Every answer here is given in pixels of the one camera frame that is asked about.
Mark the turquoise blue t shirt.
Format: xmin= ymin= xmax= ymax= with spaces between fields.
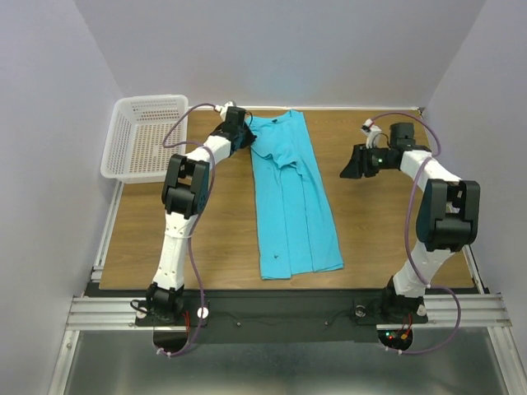
xmin=250 ymin=110 xmax=344 ymax=280

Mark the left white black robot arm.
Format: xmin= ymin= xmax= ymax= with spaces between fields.
xmin=131 ymin=102 xmax=255 ymax=325

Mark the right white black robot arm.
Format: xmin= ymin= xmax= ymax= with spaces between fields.
xmin=340 ymin=118 xmax=481 ymax=323

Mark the white perforated plastic basket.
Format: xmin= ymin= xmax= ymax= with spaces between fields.
xmin=100 ymin=95 xmax=189 ymax=184

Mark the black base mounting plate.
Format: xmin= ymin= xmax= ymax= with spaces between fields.
xmin=131 ymin=289 xmax=428 ymax=346

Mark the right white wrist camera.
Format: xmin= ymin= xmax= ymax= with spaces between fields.
xmin=361 ymin=118 xmax=383 ymax=148

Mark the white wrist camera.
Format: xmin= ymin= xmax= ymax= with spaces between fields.
xmin=361 ymin=118 xmax=383 ymax=148
xmin=213 ymin=101 xmax=236 ymax=120

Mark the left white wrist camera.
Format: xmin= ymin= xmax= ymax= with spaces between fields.
xmin=213 ymin=101 xmax=236 ymax=120

